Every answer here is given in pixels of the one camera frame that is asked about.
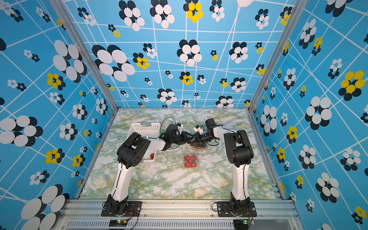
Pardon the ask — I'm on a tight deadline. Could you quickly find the aluminium corner post right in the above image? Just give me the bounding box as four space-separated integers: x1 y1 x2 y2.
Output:
249 0 308 113

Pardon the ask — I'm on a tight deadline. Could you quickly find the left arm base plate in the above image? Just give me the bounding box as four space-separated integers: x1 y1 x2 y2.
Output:
101 201 143 217

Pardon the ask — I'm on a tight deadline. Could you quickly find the small green circuit board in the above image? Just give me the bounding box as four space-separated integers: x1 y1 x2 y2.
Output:
109 219 128 227

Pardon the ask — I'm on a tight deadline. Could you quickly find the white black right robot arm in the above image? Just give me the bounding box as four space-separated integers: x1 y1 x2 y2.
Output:
200 118 254 217

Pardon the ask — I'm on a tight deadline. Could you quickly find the aluminium front rail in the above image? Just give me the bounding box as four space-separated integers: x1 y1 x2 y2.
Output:
55 199 304 230

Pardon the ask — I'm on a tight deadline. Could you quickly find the aluminium corner post left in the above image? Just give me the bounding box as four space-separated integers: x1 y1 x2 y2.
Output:
50 1 118 113

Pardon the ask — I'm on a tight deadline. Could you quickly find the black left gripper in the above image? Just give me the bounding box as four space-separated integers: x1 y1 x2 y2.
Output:
171 132 194 146

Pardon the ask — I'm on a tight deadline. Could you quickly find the aluminium corner post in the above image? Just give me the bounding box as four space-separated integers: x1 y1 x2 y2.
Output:
50 1 118 113
249 0 308 113

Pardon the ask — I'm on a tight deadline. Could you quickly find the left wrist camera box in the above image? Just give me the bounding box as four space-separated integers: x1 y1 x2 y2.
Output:
165 123 184 137

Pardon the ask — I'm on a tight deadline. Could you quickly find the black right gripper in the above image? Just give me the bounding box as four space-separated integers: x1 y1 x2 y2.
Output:
187 133 214 147

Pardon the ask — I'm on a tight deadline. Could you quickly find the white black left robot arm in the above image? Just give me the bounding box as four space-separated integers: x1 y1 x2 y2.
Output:
105 132 193 216

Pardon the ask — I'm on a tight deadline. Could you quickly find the white perforated plastic basket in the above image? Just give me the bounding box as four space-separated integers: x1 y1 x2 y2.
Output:
127 122 160 164

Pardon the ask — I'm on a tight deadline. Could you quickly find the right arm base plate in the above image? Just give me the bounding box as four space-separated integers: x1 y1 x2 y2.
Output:
214 200 257 218

